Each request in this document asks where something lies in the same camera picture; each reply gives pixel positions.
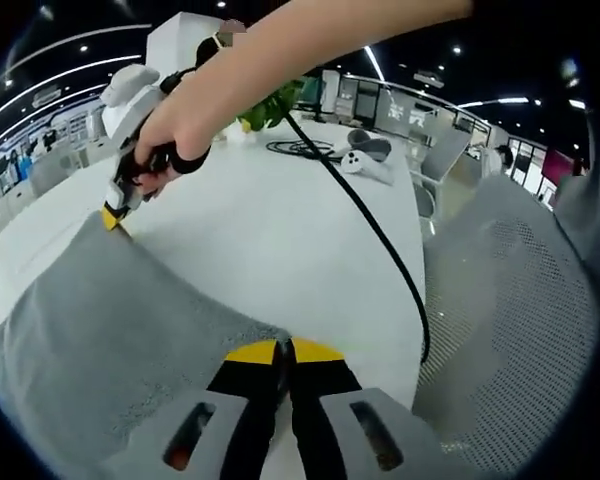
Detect green potted plant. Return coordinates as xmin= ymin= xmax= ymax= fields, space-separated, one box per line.
xmin=236 ymin=78 xmax=302 ymax=133

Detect person's right hand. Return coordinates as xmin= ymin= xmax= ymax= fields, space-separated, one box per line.
xmin=132 ymin=82 xmax=221 ymax=202

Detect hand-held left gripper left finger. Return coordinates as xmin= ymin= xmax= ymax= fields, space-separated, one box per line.
xmin=99 ymin=339 xmax=288 ymax=480

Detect grey mesh office chair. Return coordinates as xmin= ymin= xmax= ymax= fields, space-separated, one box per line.
xmin=413 ymin=174 xmax=599 ymax=479

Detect black coiled cable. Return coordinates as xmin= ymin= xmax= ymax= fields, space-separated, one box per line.
xmin=265 ymin=139 xmax=342 ymax=162

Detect grey towel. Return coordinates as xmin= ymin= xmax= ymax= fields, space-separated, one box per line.
xmin=0 ymin=219 xmax=292 ymax=471

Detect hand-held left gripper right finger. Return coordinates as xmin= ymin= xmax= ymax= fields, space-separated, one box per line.
xmin=289 ymin=337 xmax=456 ymax=480

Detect white handheld controller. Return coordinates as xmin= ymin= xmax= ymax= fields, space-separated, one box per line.
xmin=340 ymin=148 xmax=396 ymax=187

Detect white table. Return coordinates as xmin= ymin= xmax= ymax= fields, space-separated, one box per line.
xmin=0 ymin=117 xmax=430 ymax=480

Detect grey headset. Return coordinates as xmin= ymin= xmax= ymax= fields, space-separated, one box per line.
xmin=347 ymin=128 xmax=393 ymax=162

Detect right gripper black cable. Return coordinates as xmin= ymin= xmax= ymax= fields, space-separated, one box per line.
xmin=159 ymin=69 xmax=431 ymax=364

